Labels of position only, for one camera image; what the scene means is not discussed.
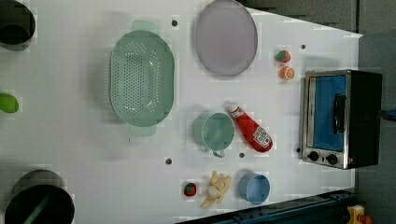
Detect blue glass oven door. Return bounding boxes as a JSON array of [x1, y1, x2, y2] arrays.
[[307, 76, 347, 151]]

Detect green round object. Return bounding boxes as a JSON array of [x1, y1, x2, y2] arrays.
[[0, 93, 19, 113]]

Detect toy strawberry near banana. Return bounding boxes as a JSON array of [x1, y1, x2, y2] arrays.
[[183, 183, 197, 197]]

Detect blue metal frame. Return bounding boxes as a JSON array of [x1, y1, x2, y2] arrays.
[[178, 190, 357, 224]]

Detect toy orange slice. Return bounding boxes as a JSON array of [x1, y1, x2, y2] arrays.
[[279, 66, 295, 80]]

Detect black cylinder post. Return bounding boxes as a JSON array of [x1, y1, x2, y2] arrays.
[[0, 0, 35, 51], [4, 169, 76, 224]]

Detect blue bowl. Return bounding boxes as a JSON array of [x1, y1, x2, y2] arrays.
[[238, 172, 270, 205]]

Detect green perforated colander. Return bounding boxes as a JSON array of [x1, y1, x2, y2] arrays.
[[109, 20, 175, 136]]

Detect red ketchup bottle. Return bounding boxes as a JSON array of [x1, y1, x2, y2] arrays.
[[228, 105, 273, 153]]

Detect peeled toy banana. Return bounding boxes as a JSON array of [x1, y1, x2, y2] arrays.
[[201, 171, 232, 208]]

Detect lilac round plate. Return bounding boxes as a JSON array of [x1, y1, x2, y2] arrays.
[[195, 0, 258, 76]]

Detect black toaster oven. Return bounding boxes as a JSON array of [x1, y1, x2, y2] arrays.
[[301, 70, 382, 170]]

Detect green measuring cup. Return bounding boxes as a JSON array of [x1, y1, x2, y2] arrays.
[[192, 112, 235, 158]]

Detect black cylinder post upper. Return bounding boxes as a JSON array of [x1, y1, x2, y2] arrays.
[[0, 0, 35, 51]]

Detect toy strawberry near plate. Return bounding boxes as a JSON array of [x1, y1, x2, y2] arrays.
[[276, 50, 291, 63]]

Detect black cylinder post lower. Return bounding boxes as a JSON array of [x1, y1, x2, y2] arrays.
[[4, 169, 76, 224]]

